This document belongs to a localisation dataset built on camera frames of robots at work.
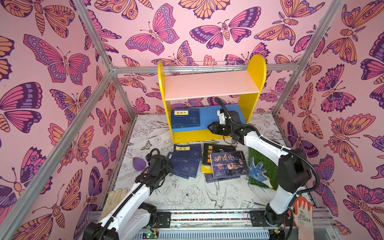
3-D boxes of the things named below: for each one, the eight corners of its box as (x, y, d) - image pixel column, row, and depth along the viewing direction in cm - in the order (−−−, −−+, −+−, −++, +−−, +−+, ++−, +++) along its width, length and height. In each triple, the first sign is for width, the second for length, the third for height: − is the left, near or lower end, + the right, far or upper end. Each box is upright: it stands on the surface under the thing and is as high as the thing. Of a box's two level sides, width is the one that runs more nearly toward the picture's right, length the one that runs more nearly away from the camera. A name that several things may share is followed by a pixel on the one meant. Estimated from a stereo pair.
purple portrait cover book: (212, 179, 88) (213, 175, 83) (210, 156, 98) (211, 151, 93) (246, 179, 88) (249, 174, 83) (241, 156, 98) (244, 151, 92)
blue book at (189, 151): (173, 161, 95) (172, 158, 92) (174, 147, 102) (174, 143, 99) (202, 161, 95) (202, 158, 92) (201, 147, 102) (201, 143, 99)
